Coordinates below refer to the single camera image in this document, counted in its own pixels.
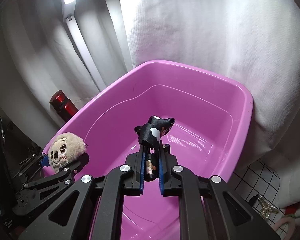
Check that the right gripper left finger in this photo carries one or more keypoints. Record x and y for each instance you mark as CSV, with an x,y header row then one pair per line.
x,y
135,183

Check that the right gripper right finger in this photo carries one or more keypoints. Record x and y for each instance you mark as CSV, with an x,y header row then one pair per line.
x,y
168,184

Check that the red metal bottle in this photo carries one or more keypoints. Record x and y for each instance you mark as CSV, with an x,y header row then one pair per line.
x,y
63,105

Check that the white window frame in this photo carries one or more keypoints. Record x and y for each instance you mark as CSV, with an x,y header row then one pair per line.
x,y
68,9

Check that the pink fuzzy strawberry headband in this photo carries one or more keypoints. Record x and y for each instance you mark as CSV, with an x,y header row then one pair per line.
x,y
293,230

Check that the beige plush face charm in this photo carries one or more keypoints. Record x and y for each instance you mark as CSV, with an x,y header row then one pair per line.
x,y
66,148

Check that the white curtain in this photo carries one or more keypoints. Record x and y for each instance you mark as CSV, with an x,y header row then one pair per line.
x,y
255,42

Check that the gold pearl hair claw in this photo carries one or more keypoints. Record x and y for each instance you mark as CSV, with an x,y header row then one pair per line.
x,y
265,207

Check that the white grid bedsheet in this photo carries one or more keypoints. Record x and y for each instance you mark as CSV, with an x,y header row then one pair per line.
x,y
256,179

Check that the pink plastic basin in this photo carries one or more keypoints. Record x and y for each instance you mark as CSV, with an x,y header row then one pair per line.
x,y
163,141

